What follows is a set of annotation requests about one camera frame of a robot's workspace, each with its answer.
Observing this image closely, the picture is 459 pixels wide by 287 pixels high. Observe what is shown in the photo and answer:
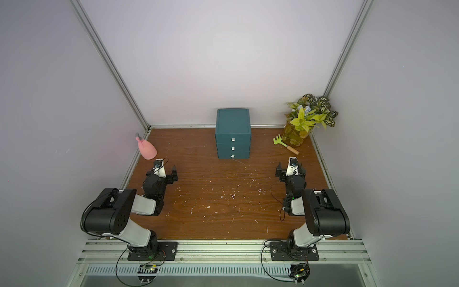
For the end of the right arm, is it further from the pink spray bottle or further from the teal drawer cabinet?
the pink spray bottle

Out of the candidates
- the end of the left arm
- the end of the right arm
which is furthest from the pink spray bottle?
the end of the right arm

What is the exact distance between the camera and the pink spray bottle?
0.97m

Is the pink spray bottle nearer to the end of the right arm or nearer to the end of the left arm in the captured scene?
the end of the left arm
